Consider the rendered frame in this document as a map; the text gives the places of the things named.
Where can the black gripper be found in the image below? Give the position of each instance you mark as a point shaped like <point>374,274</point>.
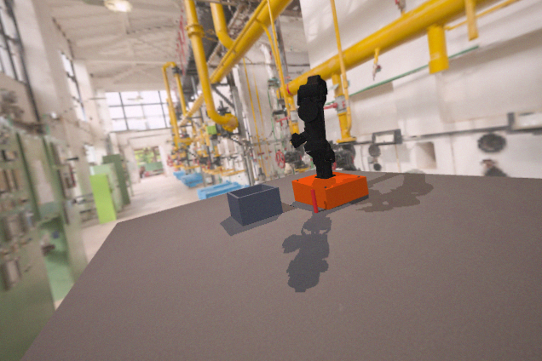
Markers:
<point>317,145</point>

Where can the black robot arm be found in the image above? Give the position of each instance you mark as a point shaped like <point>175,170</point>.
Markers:
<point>311,98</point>

